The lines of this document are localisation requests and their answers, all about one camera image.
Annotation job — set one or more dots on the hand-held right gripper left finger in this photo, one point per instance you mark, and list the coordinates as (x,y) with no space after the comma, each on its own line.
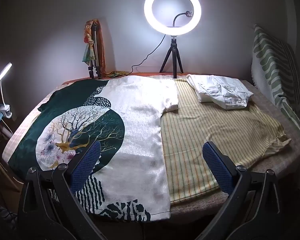
(86,165)

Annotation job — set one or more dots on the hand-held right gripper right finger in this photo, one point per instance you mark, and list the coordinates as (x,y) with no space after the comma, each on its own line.
(220,165)

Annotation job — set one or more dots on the green and white printed t-shirt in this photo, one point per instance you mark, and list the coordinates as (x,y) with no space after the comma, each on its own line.
(140,130)

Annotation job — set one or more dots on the checkered bed cover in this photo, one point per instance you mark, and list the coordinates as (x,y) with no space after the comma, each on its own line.
(20,140)

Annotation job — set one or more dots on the folded white garment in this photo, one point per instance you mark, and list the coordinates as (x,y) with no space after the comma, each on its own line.
(220,92)

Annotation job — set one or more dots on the small green patterned cloth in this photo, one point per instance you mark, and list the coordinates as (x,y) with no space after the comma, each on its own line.
(116,74)

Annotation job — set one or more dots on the green and white striped cushion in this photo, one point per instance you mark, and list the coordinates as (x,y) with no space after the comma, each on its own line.
(272,62)

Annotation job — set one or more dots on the folded silver tripod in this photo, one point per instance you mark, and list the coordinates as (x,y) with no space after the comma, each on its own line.
(96,45)

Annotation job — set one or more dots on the black mini tripod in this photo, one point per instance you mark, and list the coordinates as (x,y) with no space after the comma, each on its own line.
(174,52)

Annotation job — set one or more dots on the white clip desk lamp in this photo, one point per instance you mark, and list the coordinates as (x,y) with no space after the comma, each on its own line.
(3,72)

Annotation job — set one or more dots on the black gooseneck phone holder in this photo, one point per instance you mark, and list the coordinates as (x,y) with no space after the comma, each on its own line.
(176,18)

